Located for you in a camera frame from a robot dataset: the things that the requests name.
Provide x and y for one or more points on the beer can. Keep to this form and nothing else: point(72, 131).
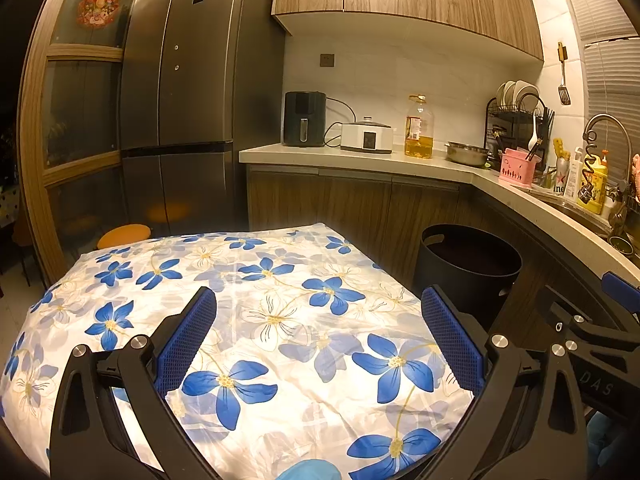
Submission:
point(561, 177)

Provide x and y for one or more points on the dark wall socket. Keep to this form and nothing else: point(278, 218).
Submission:
point(326, 60)

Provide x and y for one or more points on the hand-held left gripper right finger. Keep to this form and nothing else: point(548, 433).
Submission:
point(452, 340)

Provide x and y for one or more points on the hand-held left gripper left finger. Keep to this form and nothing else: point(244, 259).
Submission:
point(185, 340)

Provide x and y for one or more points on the blue floral tablecloth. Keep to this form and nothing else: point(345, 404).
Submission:
point(280, 260)

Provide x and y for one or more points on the yellow detergent bottle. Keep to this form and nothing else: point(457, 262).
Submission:
point(597, 195)

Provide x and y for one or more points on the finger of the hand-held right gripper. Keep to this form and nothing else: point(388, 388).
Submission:
point(621, 287)
point(590, 332)

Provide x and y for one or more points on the yellow brush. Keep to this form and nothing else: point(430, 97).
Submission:
point(560, 149)

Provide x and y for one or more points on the black dish rack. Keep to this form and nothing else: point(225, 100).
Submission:
point(510, 125)

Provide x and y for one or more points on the white electric cooker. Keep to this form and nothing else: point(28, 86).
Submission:
point(365, 137)

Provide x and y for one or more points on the white spoon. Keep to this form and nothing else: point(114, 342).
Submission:
point(534, 135)

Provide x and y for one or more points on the black air fryer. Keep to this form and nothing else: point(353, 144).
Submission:
point(304, 120)

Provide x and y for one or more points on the pink cloth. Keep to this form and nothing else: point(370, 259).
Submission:
point(636, 172)

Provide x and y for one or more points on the metal slotted spatula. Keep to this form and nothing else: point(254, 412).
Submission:
point(564, 95)

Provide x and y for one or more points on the black trash bin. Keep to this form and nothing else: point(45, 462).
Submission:
point(465, 290)

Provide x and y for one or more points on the window blind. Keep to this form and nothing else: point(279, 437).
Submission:
point(610, 70)

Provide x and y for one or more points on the steel faucet with coil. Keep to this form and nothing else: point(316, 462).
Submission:
point(607, 117)

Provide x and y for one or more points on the wooden glass door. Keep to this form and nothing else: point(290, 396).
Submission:
point(80, 105)

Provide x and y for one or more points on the white pump bottle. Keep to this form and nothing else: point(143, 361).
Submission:
point(576, 172)

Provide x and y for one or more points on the red paper door decoration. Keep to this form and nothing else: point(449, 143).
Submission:
point(100, 6)

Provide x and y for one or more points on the white bowl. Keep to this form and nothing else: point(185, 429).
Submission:
point(525, 91)

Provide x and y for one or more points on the pink utensil holder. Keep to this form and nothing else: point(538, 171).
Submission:
point(517, 170)

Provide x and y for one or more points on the black chopsticks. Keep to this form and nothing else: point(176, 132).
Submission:
point(534, 151)
point(499, 141)

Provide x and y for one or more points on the cooking oil bottle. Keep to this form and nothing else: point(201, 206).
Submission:
point(419, 135)

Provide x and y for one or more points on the steel sink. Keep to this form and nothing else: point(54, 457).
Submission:
point(570, 207)

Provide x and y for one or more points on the steel basin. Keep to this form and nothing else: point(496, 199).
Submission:
point(467, 154)

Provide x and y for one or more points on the orange stool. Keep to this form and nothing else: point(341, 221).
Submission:
point(124, 235)

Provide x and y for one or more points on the white plate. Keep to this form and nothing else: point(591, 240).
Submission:
point(505, 94)

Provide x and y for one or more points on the dark grey refrigerator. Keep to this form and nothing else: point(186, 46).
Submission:
point(200, 85)

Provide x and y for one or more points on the wooden lower cabinet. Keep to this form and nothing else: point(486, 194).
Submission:
point(350, 205)

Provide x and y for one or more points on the sink strainer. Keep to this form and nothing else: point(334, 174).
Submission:
point(622, 244)

